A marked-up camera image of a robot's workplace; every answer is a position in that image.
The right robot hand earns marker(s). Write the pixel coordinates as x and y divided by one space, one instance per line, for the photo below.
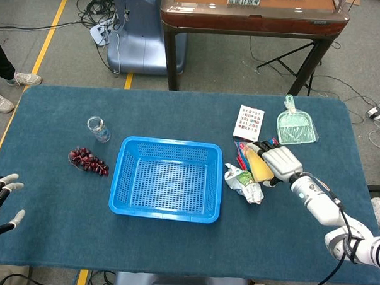
283 162

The yellow sponge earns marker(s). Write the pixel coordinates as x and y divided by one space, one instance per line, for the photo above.
259 167

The white snack packet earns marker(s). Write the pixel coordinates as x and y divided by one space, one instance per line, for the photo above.
248 186

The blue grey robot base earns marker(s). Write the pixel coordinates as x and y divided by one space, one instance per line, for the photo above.
140 45

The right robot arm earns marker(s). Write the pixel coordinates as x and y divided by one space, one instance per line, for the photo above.
319 205

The blue plastic basket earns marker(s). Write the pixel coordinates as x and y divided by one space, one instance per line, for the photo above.
121 190

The green dustpan brush set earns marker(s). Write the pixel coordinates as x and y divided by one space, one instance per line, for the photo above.
296 129

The blue red cookie bag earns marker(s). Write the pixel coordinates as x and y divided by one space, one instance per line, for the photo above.
241 151

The white printed card box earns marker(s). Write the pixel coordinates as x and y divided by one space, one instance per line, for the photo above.
249 123

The red grape bunch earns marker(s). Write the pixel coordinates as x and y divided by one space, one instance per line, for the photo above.
86 161

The blue table cloth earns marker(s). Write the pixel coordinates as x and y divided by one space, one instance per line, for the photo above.
185 243

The clear glass jar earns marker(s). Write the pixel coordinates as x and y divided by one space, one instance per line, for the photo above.
99 130

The brown mahjong table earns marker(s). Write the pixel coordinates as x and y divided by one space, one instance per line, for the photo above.
255 22

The person in black trousers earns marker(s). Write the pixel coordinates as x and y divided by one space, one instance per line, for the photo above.
1 61

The grey blue robot chassis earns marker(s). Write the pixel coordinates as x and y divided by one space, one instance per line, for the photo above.
180 284

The mahjong tile row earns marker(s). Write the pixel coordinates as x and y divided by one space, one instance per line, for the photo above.
243 0

